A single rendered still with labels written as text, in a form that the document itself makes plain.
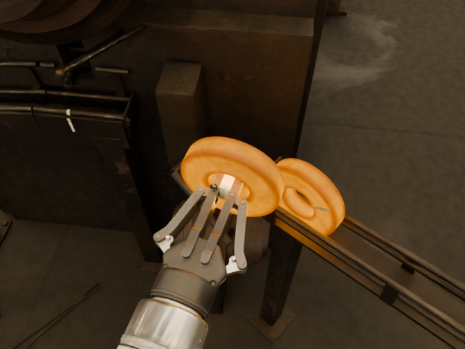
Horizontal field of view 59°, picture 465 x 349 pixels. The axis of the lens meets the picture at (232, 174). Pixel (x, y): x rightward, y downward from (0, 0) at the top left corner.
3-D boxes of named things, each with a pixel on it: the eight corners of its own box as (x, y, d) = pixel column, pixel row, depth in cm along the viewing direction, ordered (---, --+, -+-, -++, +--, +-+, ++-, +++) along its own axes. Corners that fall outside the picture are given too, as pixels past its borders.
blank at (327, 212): (294, 216, 83) (284, 227, 82) (263, 154, 77) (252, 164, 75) (358, 233, 71) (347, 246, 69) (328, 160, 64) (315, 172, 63)
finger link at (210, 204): (193, 269, 53) (183, 266, 53) (220, 199, 59) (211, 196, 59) (189, 258, 50) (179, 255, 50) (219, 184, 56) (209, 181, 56)
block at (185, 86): (178, 135, 101) (165, 55, 81) (210, 138, 100) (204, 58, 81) (168, 169, 95) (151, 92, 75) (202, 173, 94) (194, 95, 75)
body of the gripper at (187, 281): (149, 307, 52) (178, 244, 57) (212, 329, 51) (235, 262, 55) (138, 289, 46) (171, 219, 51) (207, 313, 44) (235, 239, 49)
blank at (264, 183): (178, 125, 57) (168, 142, 55) (286, 147, 53) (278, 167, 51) (197, 188, 70) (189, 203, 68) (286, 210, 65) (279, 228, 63)
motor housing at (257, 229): (194, 276, 138) (177, 188, 95) (259, 284, 136) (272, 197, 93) (187, 315, 130) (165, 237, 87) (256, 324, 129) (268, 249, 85)
